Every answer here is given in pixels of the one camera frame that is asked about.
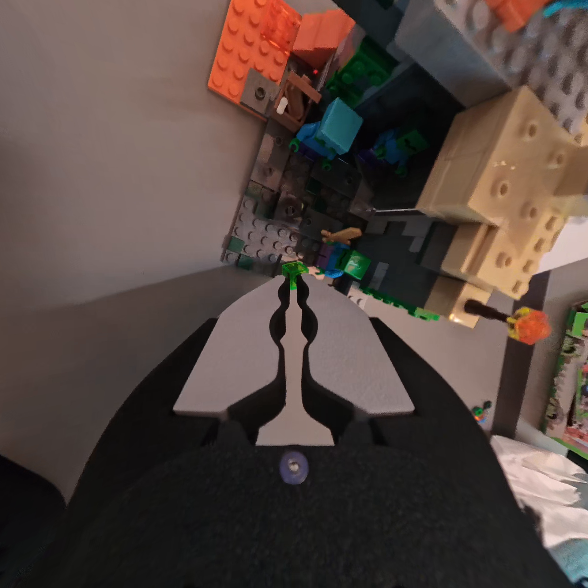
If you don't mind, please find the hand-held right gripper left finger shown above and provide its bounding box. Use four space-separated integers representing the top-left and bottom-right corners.
173 275 292 446

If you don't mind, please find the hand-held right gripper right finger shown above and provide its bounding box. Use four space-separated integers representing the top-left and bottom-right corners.
296 275 416 446

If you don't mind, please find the translucent green slime cube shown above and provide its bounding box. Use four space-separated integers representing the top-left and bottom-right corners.
281 261 307 293

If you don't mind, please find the toy brick tower model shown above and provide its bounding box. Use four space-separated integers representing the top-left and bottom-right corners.
207 0 588 329

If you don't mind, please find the orange toy minifigure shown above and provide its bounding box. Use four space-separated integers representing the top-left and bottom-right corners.
486 0 568 33

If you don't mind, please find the grey desk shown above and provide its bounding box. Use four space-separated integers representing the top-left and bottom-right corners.
0 0 588 506

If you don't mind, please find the zombie minifigure with golden sword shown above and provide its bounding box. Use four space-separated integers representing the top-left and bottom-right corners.
317 227 372 288

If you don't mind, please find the toy torch with orange flame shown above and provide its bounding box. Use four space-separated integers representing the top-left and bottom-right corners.
464 299 551 345

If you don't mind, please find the green-headed zombie minifigure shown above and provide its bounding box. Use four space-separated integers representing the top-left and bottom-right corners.
367 129 429 177

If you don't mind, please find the white crumpled paper bag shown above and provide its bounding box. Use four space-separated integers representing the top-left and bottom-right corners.
489 434 588 547

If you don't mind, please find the green toy set box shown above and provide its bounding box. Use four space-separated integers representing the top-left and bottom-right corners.
544 301 588 460

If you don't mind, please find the cyan-headed zombie minifigure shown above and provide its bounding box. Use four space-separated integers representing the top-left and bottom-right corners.
289 97 364 171

